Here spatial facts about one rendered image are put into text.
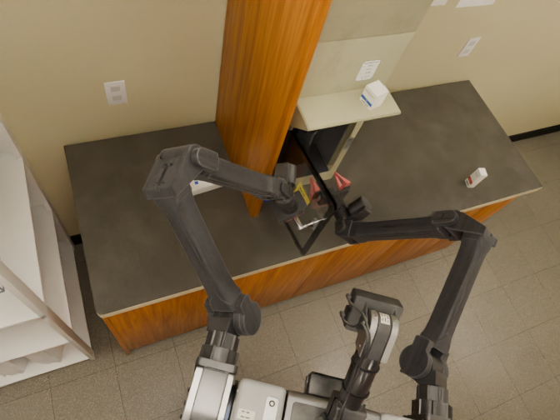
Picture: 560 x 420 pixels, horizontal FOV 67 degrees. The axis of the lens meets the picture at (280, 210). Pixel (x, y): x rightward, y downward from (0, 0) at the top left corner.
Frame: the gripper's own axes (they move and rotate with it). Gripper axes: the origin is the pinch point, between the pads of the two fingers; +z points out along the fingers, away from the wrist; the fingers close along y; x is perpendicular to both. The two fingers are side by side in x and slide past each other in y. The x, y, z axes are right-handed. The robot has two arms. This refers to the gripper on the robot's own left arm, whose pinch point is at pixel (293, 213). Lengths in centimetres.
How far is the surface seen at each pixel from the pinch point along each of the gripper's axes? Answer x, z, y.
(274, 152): -14.0, -18.9, -3.7
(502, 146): -6, 77, -109
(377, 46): -20, -34, -42
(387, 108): -10.5, -16.0, -40.2
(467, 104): -35, 77, -108
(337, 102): -17.1, -21.9, -26.9
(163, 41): -68, -24, 11
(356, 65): -21, -29, -35
